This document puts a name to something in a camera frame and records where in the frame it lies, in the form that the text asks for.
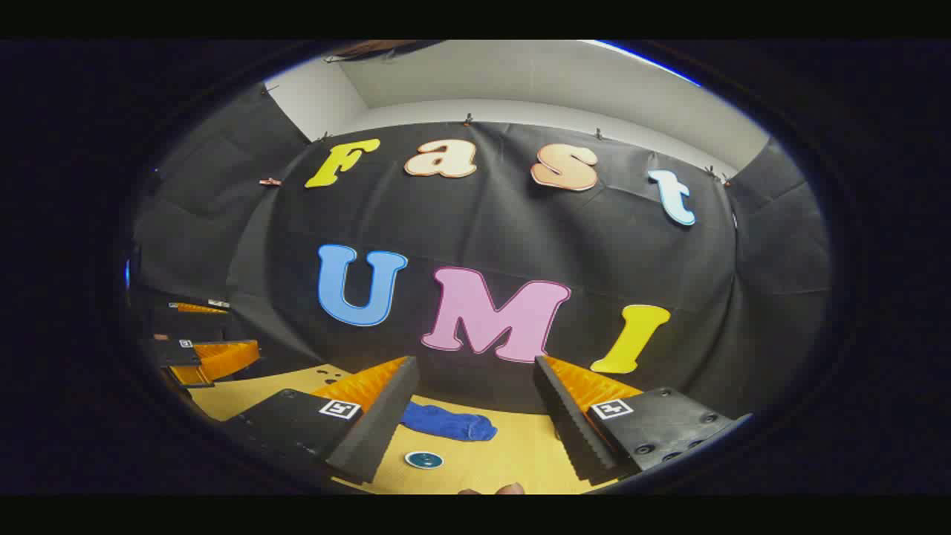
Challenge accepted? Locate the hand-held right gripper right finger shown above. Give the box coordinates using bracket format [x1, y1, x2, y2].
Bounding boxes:
[533, 355, 753, 482]

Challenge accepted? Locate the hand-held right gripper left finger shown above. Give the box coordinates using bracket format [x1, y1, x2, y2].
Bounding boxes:
[223, 355, 421, 485]

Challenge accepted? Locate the blue towel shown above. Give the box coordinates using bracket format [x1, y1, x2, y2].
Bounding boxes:
[400, 401, 499, 443]

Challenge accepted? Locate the black backdrop cloth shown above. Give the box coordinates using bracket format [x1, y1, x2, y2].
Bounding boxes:
[130, 82, 833, 417]

